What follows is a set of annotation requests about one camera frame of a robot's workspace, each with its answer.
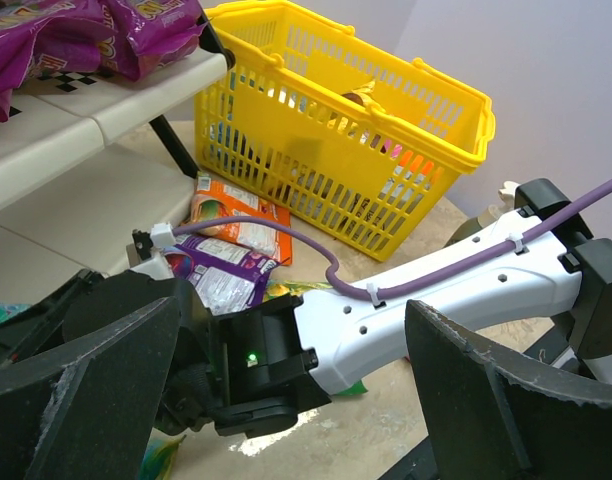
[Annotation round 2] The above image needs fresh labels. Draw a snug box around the teal candy bag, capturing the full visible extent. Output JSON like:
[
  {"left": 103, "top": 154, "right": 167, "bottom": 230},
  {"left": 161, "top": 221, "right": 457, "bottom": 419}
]
[{"left": 0, "top": 303, "right": 29, "bottom": 324}]

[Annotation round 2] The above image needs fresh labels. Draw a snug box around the green lime candy bag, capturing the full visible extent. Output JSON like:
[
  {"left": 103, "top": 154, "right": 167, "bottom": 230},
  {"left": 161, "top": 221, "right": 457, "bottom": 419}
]
[{"left": 138, "top": 435, "right": 186, "bottom": 480}]

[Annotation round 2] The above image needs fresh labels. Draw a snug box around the purple candy bag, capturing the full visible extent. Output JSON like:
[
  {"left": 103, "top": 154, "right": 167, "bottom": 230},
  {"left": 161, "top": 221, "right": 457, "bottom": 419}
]
[{"left": 163, "top": 235, "right": 279, "bottom": 315}]

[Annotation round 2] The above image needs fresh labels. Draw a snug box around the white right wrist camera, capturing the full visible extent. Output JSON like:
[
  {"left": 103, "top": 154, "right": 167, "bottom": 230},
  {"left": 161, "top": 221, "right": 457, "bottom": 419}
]
[{"left": 126, "top": 230, "right": 174, "bottom": 280}]

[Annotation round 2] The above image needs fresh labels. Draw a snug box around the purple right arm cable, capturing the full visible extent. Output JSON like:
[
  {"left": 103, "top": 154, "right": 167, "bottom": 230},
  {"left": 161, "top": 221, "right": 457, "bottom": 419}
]
[{"left": 153, "top": 172, "right": 612, "bottom": 304}]

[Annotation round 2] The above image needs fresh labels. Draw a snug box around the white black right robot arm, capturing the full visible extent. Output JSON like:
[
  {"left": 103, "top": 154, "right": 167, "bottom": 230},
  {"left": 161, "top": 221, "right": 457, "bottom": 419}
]
[{"left": 0, "top": 179, "right": 612, "bottom": 449}]

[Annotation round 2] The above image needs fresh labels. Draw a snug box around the magenta grape candy bag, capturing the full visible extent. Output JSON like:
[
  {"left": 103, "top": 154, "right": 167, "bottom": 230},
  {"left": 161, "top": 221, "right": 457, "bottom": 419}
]
[{"left": 98, "top": 0, "right": 207, "bottom": 81}]

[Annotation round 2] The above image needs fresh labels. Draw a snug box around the clear pump soap bottle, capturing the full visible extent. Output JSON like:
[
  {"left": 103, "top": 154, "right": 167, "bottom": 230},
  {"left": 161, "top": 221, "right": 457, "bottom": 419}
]
[{"left": 445, "top": 181, "right": 519, "bottom": 247}]

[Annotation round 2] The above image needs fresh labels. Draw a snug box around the yellow plastic shopping basket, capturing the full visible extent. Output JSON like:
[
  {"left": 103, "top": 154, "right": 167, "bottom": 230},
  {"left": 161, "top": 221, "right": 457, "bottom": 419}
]
[{"left": 195, "top": 1, "right": 495, "bottom": 261}]

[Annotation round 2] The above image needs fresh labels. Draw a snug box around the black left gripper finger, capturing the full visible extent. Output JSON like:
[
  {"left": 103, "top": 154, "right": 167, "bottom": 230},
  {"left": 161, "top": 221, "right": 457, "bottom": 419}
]
[{"left": 404, "top": 300, "right": 612, "bottom": 479}]

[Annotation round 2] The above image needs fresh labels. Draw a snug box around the cream black tiered shelf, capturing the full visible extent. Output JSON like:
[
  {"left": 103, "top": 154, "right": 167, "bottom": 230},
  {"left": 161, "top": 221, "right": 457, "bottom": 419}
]
[{"left": 0, "top": 27, "right": 235, "bottom": 274}]

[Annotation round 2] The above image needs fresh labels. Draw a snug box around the orange candy bag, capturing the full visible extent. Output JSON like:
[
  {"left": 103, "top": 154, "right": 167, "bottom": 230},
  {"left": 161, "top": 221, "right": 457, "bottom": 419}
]
[{"left": 183, "top": 172, "right": 293, "bottom": 266}]

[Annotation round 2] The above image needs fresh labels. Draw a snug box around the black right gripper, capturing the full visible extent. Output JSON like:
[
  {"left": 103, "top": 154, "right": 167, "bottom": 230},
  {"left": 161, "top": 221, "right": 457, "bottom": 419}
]
[{"left": 0, "top": 270, "right": 220, "bottom": 479}]

